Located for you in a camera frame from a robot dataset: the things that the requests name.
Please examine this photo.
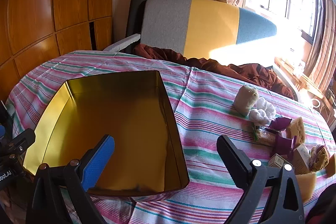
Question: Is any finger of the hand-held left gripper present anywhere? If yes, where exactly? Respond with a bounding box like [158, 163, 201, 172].
[12, 129, 36, 159]

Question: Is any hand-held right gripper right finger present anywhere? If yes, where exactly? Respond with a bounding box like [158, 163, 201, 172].
[217, 135, 305, 224]

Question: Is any cream towel roll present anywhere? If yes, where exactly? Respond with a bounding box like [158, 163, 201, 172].
[233, 84, 259, 117]

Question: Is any white tissue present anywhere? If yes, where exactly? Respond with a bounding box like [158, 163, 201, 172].
[248, 108, 271, 126]
[256, 97, 277, 119]

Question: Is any dark red blanket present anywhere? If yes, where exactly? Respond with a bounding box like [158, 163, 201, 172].
[133, 43, 294, 100]

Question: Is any grey yellow blue headboard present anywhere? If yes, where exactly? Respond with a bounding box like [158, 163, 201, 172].
[139, 0, 277, 59]

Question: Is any wooden side table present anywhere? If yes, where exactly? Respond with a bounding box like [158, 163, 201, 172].
[274, 56, 331, 109]

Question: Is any gold metal tin box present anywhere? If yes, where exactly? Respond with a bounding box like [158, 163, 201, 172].
[22, 70, 190, 199]

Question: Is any grey padded bed rail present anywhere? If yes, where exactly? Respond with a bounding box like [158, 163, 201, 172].
[102, 33, 141, 52]
[272, 65, 301, 101]

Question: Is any small green white box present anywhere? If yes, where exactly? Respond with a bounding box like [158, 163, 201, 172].
[268, 153, 293, 169]

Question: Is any striped pink green blanket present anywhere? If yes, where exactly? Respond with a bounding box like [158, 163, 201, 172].
[5, 50, 336, 224]

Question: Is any green biscuit packet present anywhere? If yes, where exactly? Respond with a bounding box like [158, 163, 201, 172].
[252, 126, 282, 147]

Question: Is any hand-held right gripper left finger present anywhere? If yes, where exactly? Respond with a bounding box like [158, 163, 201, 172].
[26, 135, 116, 224]

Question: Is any black rolled mat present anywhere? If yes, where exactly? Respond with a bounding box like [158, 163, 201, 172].
[125, 0, 151, 54]

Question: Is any wooden wardrobe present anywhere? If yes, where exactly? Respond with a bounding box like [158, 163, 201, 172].
[0, 0, 116, 104]

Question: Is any person's dark clothing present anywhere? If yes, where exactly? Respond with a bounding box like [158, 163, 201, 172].
[306, 187, 336, 224]

